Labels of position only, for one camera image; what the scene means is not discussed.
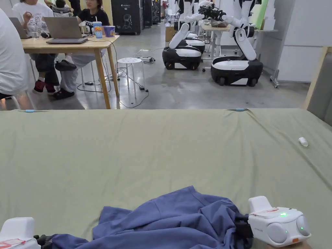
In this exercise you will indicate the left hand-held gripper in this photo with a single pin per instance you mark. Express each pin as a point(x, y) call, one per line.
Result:
point(18, 230)

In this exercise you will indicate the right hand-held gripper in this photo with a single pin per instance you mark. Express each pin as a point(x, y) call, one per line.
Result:
point(275, 223)

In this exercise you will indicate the dark blue shirt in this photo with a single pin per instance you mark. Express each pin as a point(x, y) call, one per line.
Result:
point(171, 220)

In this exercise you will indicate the person's right hand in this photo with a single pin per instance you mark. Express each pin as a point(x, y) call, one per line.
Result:
point(301, 246)

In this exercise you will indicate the small white plastic piece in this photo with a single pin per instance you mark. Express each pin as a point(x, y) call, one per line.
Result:
point(303, 142)

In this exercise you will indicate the bed with pale green sheet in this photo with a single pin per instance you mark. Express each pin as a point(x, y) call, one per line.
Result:
point(155, 150)

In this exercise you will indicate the grey padded headboard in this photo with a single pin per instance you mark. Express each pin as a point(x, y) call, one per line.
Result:
point(321, 90)

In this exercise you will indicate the white black wheeled robot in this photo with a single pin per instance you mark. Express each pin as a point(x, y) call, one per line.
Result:
point(181, 55)
point(236, 67)
point(197, 42)

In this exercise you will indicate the black power adapter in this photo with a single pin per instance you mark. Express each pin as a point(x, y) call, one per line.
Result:
point(142, 87)

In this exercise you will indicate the white desk with clutter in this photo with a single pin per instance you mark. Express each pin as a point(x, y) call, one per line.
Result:
point(216, 27)

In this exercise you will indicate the white power strip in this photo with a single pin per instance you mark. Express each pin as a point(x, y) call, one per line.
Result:
point(146, 59)

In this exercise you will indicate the cardboard carton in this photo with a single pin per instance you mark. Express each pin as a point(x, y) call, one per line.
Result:
point(170, 33)

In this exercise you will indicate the black cabinet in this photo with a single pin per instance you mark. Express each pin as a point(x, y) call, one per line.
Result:
point(126, 18)

